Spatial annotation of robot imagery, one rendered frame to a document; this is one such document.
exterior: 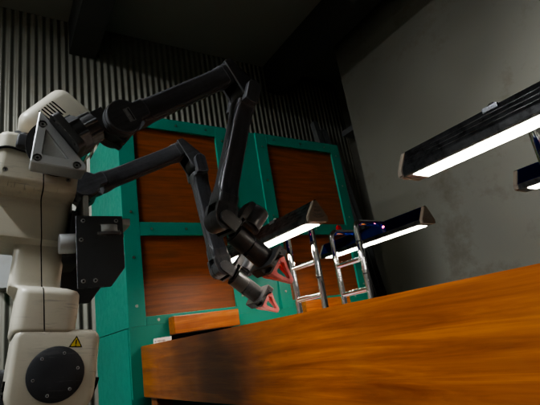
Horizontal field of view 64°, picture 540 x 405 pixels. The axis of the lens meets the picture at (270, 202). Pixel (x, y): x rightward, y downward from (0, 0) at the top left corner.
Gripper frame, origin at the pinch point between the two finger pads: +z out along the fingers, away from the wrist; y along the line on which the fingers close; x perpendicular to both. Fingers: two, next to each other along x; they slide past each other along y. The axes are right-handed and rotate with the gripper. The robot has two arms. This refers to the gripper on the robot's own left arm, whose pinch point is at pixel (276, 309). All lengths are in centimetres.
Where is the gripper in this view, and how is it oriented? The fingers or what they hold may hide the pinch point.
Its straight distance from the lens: 153.1
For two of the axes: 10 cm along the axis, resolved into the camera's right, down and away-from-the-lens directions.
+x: -3.9, 7.1, -5.9
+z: 7.4, 6.2, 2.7
